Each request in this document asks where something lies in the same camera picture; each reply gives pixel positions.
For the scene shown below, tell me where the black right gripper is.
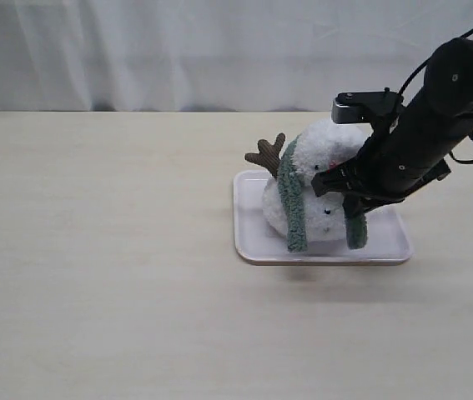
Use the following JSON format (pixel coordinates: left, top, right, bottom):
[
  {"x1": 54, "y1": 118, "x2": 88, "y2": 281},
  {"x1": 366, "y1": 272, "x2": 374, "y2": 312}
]
[{"x1": 311, "y1": 124, "x2": 451, "y2": 219}]

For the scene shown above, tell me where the green fuzzy scarf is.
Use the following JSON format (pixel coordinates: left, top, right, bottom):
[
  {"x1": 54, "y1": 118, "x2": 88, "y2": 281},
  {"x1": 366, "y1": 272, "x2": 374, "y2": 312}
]
[{"x1": 276, "y1": 137, "x2": 368, "y2": 253}]

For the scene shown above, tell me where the white plush snowman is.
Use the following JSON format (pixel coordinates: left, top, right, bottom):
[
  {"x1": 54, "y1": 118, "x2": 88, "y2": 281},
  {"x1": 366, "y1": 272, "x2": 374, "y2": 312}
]
[{"x1": 244, "y1": 118, "x2": 366, "y2": 246}]

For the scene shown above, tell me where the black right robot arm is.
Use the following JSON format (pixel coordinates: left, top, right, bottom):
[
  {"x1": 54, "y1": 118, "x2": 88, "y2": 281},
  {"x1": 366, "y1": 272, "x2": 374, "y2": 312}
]
[{"x1": 311, "y1": 28, "x2": 473, "y2": 218}]

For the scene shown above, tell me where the white square tray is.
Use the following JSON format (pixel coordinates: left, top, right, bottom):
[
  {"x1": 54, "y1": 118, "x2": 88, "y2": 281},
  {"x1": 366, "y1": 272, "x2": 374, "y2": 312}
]
[{"x1": 233, "y1": 170, "x2": 414, "y2": 267}]

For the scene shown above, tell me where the white backdrop curtain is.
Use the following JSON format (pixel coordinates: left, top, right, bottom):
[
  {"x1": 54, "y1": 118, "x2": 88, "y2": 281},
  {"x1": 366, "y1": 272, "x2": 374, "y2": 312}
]
[{"x1": 0, "y1": 1, "x2": 473, "y2": 112}]

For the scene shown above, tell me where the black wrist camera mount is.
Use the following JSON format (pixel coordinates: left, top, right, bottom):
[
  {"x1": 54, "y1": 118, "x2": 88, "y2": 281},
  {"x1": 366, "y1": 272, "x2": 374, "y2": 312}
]
[{"x1": 331, "y1": 87, "x2": 404, "y2": 124}]

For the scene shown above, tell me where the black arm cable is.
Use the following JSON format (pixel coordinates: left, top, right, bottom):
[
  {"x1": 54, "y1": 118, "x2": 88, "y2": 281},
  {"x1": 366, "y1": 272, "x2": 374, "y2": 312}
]
[{"x1": 394, "y1": 16, "x2": 473, "y2": 164}]

